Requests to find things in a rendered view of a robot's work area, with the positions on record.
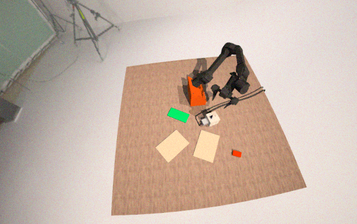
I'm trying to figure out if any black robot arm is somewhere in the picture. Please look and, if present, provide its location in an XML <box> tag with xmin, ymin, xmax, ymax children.
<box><xmin>191</xmin><ymin>42</ymin><xmax>250</xmax><ymax>99</ymax></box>

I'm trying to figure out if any green flat rectangular slab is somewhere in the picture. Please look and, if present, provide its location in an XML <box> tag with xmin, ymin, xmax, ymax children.
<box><xmin>167</xmin><ymin>108</ymin><xmax>189</xmax><ymax>123</ymax></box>

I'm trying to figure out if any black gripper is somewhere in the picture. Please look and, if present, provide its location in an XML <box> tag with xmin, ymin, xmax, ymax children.
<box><xmin>210</xmin><ymin>83</ymin><xmax>239</xmax><ymax>109</ymax></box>

